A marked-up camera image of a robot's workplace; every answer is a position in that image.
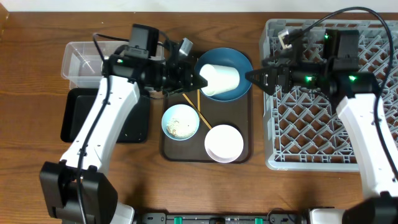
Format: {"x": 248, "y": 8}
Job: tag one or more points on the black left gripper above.
{"x": 184, "y": 73}

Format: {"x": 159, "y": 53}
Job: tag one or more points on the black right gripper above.
{"x": 278, "y": 76}

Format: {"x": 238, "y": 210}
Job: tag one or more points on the white cup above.
{"x": 220, "y": 79}

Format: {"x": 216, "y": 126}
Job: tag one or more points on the blue plate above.
{"x": 229, "y": 58}

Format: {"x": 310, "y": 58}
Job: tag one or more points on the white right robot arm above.
{"x": 354, "y": 95}

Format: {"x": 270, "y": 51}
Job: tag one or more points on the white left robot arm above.
{"x": 76, "y": 189}

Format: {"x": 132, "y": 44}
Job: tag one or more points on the grey dishwasher rack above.
{"x": 301, "y": 131}

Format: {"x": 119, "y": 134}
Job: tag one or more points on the short wooden chopstick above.
{"x": 198, "y": 100}

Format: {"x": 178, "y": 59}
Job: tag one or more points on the long wooden chopstick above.
{"x": 190, "y": 102}

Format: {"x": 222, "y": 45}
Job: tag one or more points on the light blue rice bowl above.
{"x": 180, "y": 122}

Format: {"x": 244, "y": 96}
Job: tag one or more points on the dark brown serving tray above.
{"x": 237, "y": 113}

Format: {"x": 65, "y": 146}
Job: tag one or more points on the white bowl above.
{"x": 224, "y": 143}

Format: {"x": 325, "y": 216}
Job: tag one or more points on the clear plastic bin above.
{"x": 81, "y": 65}

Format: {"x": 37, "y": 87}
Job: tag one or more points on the black plastic tray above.
{"x": 78, "y": 105}

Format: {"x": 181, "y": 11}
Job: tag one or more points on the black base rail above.
{"x": 275, "y": 216}

